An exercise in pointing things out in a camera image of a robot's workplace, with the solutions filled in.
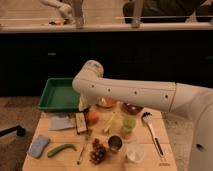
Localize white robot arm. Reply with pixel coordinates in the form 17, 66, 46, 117
72, 60, 213, 171

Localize orange bowl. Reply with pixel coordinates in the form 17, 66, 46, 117
97, 98, 116, 108

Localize purple bowl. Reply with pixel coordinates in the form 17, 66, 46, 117
122, 103, 142, 115

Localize brown snack bar package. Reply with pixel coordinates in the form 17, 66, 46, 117
75, 113, 87, 134

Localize orange fruit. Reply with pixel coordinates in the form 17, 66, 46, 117
87, 110, 99, 124

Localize green plastic tray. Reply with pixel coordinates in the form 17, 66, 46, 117
38, 78, 80, 113

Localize yellow banana piece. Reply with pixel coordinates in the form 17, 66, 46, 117
103, 113, 116, 133

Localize grey cloth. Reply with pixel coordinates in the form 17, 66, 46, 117
50, 114, 76, 131

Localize green cup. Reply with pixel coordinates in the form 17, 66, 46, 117
121, 117, 136, 133

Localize metal cup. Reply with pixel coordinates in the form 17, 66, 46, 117
108, 135, 123, 153

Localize purple grapes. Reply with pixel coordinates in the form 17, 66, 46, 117
90, 138, 107, 165

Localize metal spoon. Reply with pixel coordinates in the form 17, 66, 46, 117
76, 141, 89, 165

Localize blue sponge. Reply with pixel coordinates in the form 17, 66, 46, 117
27, 135, 50, 158

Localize black chair leg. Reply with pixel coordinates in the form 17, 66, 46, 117
0, 125, 26, 137

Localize white cup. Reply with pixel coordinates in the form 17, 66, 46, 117
126, 143, 145, 163

